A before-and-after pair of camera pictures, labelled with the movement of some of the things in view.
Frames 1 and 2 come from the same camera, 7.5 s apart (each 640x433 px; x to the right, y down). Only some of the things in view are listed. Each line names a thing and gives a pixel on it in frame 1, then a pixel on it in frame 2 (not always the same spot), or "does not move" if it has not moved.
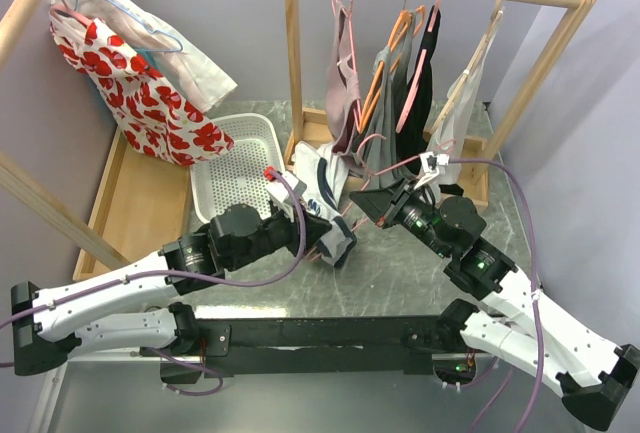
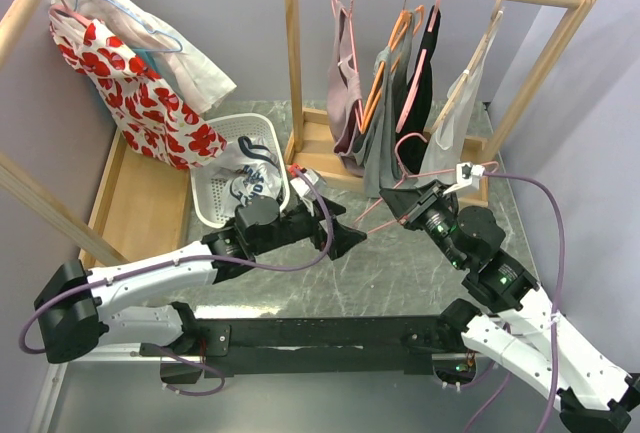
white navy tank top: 323,172 -> 251,171
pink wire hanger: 349,16 does not move
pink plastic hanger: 434,13 does not move
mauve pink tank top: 342,98 does not move
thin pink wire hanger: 372,172 -> 406,177
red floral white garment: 157,120 does not move
